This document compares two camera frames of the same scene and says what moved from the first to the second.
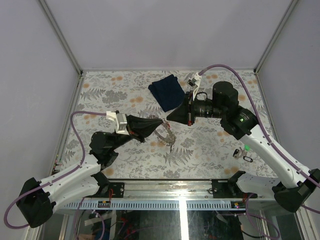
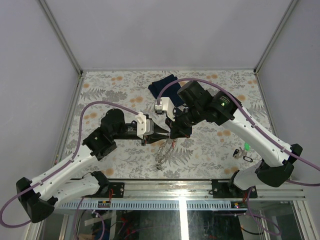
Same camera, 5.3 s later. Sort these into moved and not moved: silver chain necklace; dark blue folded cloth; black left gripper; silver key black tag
Moved: black left gripper; silver chain necklace
Not moved: silver key black tag; dark blue folded cloth
